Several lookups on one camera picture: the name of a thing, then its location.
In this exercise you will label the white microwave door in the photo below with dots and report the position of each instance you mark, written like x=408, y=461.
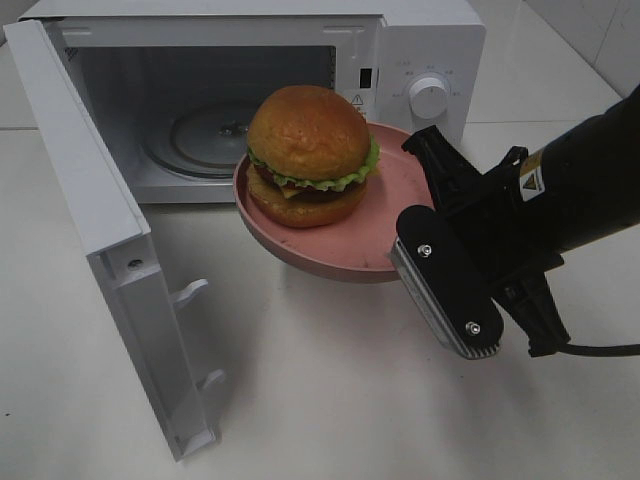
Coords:
x=118, y=245

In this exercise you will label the pink round plate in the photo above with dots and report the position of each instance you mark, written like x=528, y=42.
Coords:
x=356, y=249

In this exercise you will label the upper white power knob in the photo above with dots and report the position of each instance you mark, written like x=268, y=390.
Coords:
x=428, y=96

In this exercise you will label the white warning label sticker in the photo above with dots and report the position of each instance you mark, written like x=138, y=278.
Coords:
x=362, y=100

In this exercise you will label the glass microwave turntable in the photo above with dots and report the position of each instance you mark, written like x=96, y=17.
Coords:
x=202, y=141

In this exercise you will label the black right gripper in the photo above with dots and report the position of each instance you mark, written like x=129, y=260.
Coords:
x=449, y=291

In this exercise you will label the toy hamburger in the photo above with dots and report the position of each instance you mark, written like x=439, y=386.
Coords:
x=310, y=156

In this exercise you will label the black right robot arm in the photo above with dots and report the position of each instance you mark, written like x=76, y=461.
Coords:
x=581, y=187

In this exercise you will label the white microwave oven body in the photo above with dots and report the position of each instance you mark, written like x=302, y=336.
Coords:
x=131, y=59

